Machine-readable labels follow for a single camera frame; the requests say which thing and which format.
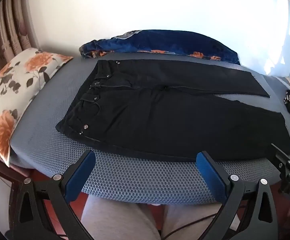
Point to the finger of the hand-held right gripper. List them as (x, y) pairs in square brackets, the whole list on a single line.
[(283, 160)]

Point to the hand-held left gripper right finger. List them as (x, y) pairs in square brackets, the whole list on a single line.
[(209, 177)]

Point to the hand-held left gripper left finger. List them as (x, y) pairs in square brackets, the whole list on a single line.
[(82, 170)]

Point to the black pants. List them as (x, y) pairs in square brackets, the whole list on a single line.
[(174, 115)]

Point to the blue-grey mesh mattress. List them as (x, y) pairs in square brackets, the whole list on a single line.
[(125, 177)]

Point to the floral pillow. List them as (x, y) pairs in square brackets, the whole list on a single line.
[(12, 85)]

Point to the blue floral blanket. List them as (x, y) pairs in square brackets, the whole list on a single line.
[(170, 42)]

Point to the patterned curtain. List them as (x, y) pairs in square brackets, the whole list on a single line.
[(7, 30)]

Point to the wooden bed frame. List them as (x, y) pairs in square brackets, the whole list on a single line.
[(7, 167)]

